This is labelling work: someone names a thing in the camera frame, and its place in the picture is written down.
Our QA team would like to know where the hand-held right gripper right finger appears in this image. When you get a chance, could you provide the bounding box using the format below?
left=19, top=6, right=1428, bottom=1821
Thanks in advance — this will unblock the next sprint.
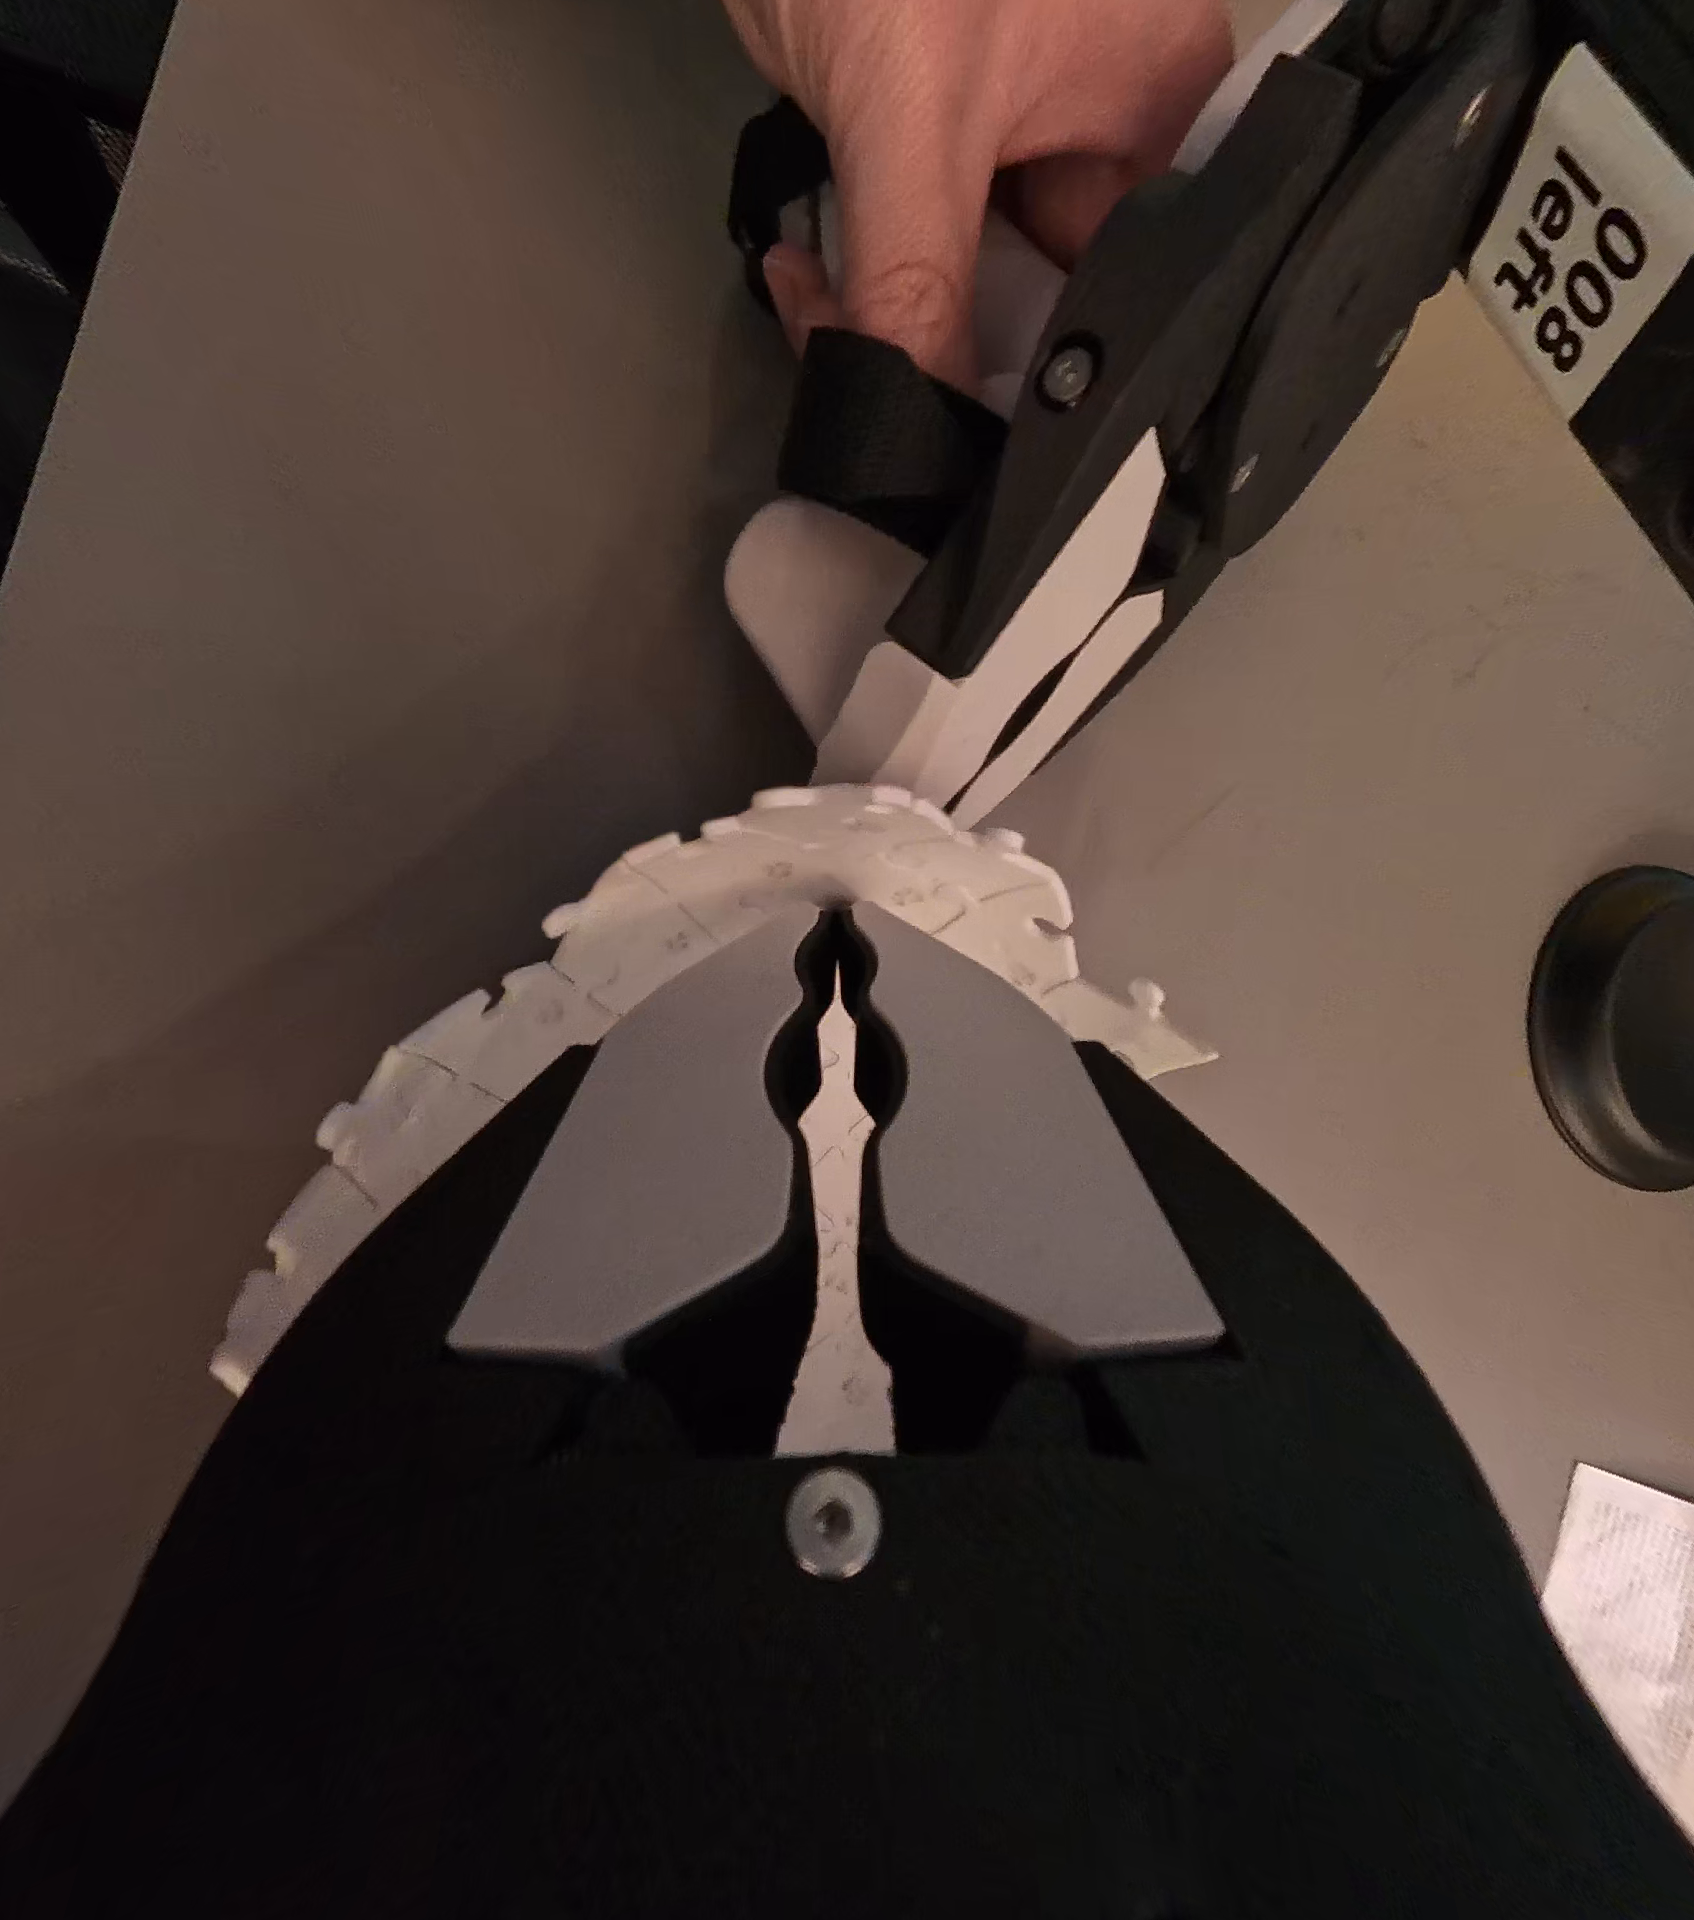
left=848, top=906, right=1230, bottom=1374

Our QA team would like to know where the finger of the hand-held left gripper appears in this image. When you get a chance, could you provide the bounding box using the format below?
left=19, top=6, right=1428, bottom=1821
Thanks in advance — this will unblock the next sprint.
left=952, top=591, right=1188, bottom=827
left=873, top=430, right=1170, bottom=805

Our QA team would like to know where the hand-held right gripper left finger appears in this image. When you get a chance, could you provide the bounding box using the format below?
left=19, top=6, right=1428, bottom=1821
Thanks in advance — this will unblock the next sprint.
left=447, top=910, right=829, bottom=1374

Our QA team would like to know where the assembled white puzzle section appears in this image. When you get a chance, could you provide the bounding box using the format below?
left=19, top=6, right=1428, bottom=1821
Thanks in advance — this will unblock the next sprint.
left=208, top=780, right=1218, bottom=1458

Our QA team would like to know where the black round ball stand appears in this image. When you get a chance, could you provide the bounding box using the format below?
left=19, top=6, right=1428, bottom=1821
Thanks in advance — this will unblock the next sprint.
left=1527, top=863, right=1694, bottom=1194

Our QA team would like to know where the person's left hand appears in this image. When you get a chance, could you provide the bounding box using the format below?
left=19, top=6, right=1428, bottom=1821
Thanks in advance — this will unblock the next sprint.
left=722, top=0, right=1246, bottom=391

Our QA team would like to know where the white instruction leaflet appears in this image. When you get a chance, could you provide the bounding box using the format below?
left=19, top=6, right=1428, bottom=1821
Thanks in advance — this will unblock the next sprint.
left=1539, top=1462, right=1694, bottom=1897

